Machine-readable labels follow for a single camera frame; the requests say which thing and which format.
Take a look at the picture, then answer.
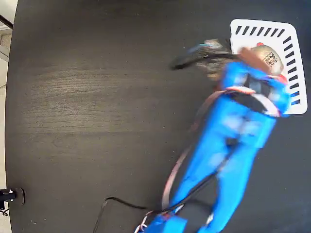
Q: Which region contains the red turtle toy silver shell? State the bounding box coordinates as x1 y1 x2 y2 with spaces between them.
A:
250 42 289 84

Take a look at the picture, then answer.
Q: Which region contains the bare camera circuit board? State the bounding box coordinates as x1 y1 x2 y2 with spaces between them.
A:
188 38 230 80

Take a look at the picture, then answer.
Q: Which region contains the black metal bar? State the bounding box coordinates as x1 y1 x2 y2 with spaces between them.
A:
0 14 14 29

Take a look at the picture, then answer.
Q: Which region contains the black camera cable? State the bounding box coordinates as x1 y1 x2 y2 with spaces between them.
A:
93 52 240 233

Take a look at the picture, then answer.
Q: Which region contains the black table clamp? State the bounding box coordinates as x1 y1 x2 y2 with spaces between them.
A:
0 188 27 216

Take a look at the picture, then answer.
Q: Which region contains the white plastic basket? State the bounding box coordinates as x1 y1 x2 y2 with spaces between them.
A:
229 18 308 115

